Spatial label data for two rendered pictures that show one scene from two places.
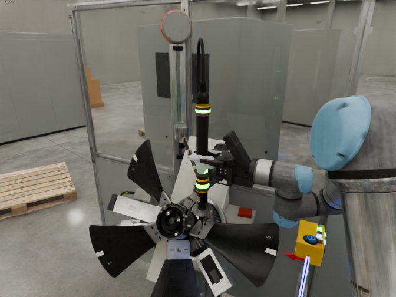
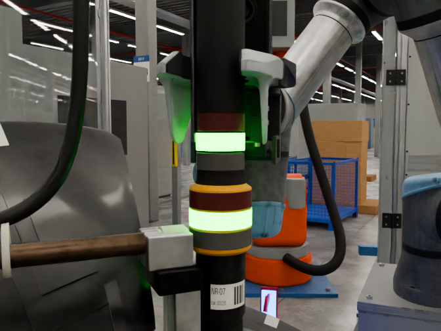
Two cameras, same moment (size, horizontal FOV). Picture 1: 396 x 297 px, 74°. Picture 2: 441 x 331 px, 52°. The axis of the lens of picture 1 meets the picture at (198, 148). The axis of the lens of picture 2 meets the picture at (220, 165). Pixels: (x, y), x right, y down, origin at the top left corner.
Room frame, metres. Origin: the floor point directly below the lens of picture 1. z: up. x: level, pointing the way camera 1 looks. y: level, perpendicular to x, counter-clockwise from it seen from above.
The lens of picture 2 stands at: (0.83, 0.29, 1.42)
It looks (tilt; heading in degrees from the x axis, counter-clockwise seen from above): 4 degrees down; 257
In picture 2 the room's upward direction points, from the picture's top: straight up
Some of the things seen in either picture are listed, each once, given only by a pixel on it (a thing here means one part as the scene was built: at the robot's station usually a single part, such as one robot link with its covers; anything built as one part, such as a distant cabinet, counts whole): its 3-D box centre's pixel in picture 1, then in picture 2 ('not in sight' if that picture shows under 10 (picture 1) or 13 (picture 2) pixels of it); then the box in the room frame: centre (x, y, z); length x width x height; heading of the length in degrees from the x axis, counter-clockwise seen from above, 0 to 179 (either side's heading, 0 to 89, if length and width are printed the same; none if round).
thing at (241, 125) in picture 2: not in sight; (220, 122); (0.76, -0.01, 1.43); 0.03 x 0.03 x 0.01
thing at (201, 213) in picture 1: (201, 197); (207, 296); (0.77, -0.01, 1.31); 0.09 x 0.07 x 0.10; 10
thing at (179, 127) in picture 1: (181, 131); not in sight; (1.38, 0.09, 1.35); 0.10 x 0.07 x 0.09; 10
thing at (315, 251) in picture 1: (309, 243); not in sight; (0.88, -0.47, 1.02); 0.16 x 0.10 x 0.11; 155
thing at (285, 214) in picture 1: (291, 205); (251, 189); (0.66, -0.28, 1.35); 0.11 x 0.08 x 0.11; 96
